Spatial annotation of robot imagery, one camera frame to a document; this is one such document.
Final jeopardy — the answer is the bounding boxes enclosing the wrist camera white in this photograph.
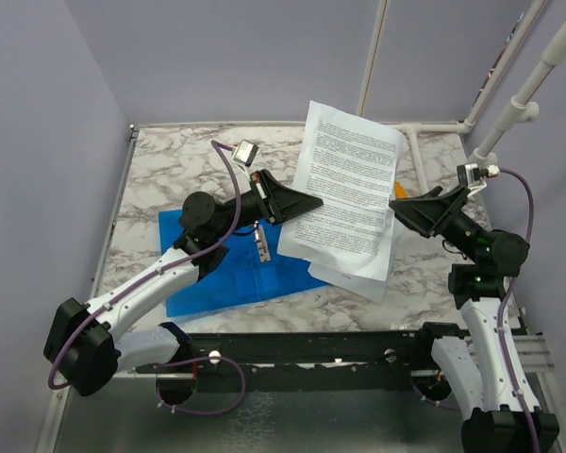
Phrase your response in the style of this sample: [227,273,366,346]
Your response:
[232,140,258,170]
[457,163,500,198]

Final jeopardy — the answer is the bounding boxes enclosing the white PVC camera pole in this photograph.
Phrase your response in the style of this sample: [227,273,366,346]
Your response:
[466,1,566,166]

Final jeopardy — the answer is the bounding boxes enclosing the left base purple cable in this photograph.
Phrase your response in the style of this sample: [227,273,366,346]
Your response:
[155,356,247,417]

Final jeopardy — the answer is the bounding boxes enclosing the metal folder clip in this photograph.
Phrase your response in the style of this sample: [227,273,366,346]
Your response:
[254,224,271,262]

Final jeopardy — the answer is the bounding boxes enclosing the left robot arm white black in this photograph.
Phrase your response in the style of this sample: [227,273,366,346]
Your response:
[43,170,324,396]

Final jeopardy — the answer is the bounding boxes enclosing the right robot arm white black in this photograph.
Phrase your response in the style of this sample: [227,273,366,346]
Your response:
[390,187,559,452]

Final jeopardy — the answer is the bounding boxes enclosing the blue plastic folder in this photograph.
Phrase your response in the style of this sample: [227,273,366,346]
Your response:
[165,221,325,318]

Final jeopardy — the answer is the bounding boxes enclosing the black mounting rail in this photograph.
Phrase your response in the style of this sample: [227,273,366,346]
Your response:
[131,329,473,393]

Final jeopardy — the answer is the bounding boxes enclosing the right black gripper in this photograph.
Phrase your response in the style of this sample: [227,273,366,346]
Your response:
[381,183,487,264]

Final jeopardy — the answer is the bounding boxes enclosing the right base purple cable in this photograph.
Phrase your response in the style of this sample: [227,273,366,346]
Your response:
[412,377,463,411]

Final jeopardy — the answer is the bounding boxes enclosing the printed white paper sheets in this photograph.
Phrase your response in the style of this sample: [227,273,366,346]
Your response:
[277,101,405,303]

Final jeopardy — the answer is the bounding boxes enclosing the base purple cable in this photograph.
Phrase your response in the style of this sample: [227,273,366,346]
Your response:
[155,356,247,417]
[412,377,463,411]

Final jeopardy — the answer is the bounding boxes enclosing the white PVC pipe frame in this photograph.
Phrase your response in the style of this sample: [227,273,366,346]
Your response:
[134,0,551,190]

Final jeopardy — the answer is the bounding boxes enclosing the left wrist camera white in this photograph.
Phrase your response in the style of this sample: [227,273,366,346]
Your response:
[232,140,258,170]

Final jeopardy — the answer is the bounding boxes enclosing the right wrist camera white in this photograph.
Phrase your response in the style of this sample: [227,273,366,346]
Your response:
[457,163,500,198]

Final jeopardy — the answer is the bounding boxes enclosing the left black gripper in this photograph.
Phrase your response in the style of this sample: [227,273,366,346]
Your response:
[213,169,324,241]

